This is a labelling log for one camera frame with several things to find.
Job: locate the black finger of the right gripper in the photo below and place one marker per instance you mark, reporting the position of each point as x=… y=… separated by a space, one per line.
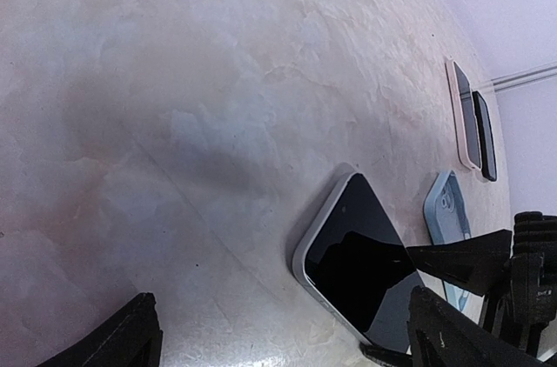
x=477 y=264

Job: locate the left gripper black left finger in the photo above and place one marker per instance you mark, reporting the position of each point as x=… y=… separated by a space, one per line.
x=130 y=337

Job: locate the large black smartphone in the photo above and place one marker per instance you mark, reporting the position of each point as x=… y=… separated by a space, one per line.
x=487 y=150

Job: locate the clear pink phone case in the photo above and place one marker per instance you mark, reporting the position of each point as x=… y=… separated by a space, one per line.
x=457 y=116

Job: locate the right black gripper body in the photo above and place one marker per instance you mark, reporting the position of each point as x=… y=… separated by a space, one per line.
x=523 y=303

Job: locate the right aluminium frame post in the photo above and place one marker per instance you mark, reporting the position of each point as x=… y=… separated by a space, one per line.
x=514 y=81

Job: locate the light blue phone case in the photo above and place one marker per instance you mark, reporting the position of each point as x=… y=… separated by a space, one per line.
x=444 y=211

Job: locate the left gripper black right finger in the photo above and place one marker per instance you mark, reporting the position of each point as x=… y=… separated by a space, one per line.
x=441 y=336

